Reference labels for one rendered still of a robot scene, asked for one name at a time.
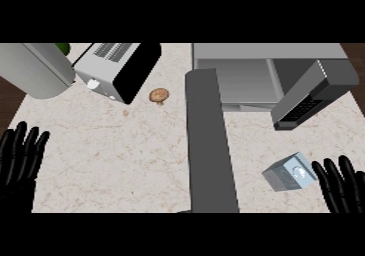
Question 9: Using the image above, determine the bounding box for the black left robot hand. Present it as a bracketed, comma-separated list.
[0, 121, 53, 214]

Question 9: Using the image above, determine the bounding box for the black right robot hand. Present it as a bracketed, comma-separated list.
[311, 154, 365, 214]

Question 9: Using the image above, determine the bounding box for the pale blue milk carton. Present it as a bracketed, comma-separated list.
[261, 152, 320, 193]

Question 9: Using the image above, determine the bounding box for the grey microwave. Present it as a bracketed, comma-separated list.
[191, 43, 361, 132]

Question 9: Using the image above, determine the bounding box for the grey cylindrical appliance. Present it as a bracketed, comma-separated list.
[0, 43, 78, 100]

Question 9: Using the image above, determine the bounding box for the brown mushroom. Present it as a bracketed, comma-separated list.
[149, 87, 171, 107]

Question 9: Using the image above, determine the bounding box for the silver toaster oven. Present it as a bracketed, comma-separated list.
[72, 43, 163, 106]

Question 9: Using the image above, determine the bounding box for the green plant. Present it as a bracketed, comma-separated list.
[56, 43, 73, 57]

